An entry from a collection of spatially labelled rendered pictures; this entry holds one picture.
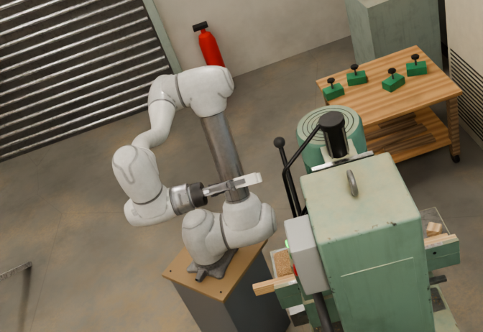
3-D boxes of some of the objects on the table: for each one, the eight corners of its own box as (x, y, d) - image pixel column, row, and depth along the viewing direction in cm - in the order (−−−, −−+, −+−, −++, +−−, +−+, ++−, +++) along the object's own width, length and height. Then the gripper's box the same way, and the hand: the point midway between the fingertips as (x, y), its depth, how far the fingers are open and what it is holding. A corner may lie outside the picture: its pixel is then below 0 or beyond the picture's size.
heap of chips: (295, 247, 195) (294, 242, 194) (302, 275, 185) (300, 269, 184) (272, 254, 196) (271, 249, 195) (277, 281, 186) (276, 277, 185)
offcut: (439, 238, 181) (438, 232, 179) (427, 236, 183) (425, 229, 181) (442, 230, 183) (441, 223, 181) (429, 228, 185) (428, 221, 183)
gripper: (203, 205, 181) (265, 187, 179) (186, 210, 156) (259, 190, 154) (197, 183, 182) (259, 165, 179) (179, 185, 157) (251, 164, 155)
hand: (255, 177), depth 167 cm, fingers open, 13 cm apart
